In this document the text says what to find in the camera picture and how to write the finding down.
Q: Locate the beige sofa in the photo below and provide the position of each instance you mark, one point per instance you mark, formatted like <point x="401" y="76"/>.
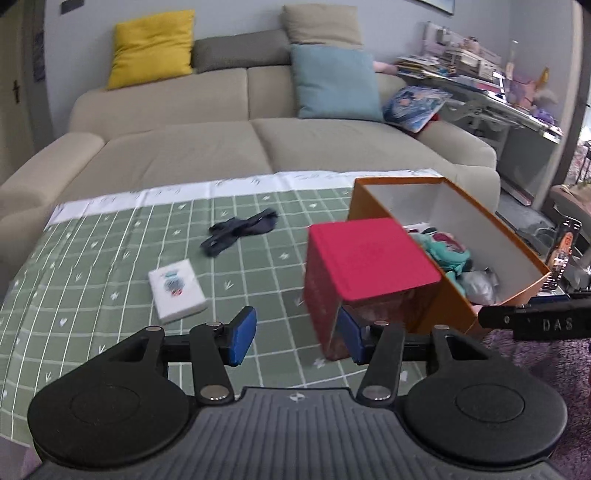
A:
<point x="184" y="147"/>

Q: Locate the green grid tablecloth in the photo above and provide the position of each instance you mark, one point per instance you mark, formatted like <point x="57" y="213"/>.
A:
<point x="115" y="240"/>

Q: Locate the light blue cushion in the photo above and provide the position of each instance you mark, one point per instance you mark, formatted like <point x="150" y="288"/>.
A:
<point x="337" y="83"/>

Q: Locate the dark printed can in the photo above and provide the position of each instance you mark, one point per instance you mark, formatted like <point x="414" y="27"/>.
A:
<point x="564" y="251"/>

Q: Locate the red box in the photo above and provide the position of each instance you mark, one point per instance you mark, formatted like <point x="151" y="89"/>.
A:
<point x="369" y="254"/>

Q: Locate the teal plush toy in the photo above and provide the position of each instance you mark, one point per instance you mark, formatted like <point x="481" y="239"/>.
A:
<point x="443" y="256"/>

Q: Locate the purple rug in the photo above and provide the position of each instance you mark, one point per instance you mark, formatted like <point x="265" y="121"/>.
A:
<point x="531" y="364"/>

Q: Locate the purple plush toy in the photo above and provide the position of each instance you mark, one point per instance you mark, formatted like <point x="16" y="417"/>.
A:
<point x="531" y="92"/>

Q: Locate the beige cushion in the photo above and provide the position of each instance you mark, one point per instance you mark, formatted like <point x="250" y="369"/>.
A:
<point x="321" y="25"/>

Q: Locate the white desk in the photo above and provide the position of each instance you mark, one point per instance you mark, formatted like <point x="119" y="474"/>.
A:
<point x="508" y="120"/>

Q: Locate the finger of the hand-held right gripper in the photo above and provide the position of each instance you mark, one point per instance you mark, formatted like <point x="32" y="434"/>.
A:
<point x="551" y="299"/>

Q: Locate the stack of books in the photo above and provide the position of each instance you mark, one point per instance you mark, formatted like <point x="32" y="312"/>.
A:
<point x="425" y="67"/>

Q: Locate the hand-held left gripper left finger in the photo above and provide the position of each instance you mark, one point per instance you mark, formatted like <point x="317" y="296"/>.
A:
<point x="242" y="337"/>

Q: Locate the printed blue cushion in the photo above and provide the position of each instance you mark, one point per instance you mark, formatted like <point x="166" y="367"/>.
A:
<point x="415" y="106"/>

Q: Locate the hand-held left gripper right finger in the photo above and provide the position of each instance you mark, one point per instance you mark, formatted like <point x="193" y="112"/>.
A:
<point x="353" y="337"/>

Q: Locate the yellow cushion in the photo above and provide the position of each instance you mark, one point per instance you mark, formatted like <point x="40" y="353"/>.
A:
<point x="150" y="46"/>

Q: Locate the grey satin hat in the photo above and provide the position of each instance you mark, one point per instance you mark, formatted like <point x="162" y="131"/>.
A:
<point x="480" y="284"/>

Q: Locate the navy blue socks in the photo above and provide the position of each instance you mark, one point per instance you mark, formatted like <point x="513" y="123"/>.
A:
<point x="235" y="228"/>

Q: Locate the orange cardboard box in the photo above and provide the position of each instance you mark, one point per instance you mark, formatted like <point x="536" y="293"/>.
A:
<point x="489" y="221"/>

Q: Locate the grey cushion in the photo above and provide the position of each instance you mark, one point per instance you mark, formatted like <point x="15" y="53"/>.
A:
<point x="240" y="50"/>

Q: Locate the pink plush toy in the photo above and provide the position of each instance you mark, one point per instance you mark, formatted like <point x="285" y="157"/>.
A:
<point x="385" y="67"/>

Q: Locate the small white box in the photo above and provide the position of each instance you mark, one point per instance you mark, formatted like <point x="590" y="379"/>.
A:
<point x="178" y="290"/>

